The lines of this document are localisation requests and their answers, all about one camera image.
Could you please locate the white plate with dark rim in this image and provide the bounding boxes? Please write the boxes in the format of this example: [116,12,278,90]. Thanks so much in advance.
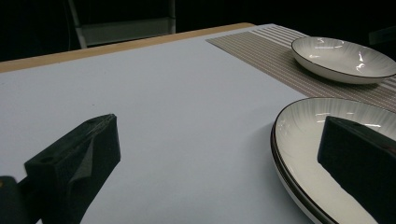
[290,35,396,86]
[272,96,396,224]
[270,123,332,224]

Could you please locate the striped beige placemat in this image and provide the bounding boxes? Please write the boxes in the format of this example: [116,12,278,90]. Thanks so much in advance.
[205,24,396,114]

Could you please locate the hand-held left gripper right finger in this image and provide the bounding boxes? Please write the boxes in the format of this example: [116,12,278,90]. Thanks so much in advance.
[317,115,396,224]

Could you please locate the wooden table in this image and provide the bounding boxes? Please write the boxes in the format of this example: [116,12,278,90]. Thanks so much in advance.
[0,21,256,75]

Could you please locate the white metal stand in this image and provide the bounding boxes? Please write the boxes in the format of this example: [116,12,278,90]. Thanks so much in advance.
[66,0,177,50]

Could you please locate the white board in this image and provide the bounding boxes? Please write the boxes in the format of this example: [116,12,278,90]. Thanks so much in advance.
[0,22,316,224]

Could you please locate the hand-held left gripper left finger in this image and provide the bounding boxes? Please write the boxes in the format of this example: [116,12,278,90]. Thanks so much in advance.
[23,113,121,224]

